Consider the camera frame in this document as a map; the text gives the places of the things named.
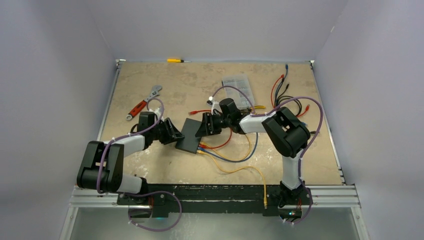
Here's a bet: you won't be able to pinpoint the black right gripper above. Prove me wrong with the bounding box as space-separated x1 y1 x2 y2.
196 111 232 137

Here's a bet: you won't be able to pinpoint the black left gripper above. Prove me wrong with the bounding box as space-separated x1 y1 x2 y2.
150 118 184 145

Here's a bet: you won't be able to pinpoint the black network switch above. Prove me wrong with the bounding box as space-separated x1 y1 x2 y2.
175 118 202 154

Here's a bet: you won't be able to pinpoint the red ethernet cable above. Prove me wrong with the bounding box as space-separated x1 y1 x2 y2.
188 109 233 151
270 74 311 118

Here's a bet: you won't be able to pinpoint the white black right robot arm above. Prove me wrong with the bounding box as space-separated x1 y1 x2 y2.
195 98 311 204

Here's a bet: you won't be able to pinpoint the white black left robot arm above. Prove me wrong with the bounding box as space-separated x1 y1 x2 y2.
76 111 184 205

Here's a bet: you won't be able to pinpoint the black yellow pliers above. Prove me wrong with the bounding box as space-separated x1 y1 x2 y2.
246 105 266 110

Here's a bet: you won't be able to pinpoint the clear plastic parts box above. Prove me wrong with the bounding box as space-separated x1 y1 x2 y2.
221 74 255 109

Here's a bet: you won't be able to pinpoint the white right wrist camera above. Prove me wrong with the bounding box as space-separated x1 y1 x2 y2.
207 96 222 114

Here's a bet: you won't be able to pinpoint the red handled adjustable wrench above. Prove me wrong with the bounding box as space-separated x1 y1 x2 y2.
125 85 163 121

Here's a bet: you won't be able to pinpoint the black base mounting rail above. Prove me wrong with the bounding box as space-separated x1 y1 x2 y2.
117 183 313 219

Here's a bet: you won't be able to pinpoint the yellow handled screwdriver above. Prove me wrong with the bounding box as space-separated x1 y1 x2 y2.
167 58 191 63

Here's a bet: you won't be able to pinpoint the aluminium frame rail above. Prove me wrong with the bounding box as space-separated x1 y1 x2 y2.
69 185 361 208

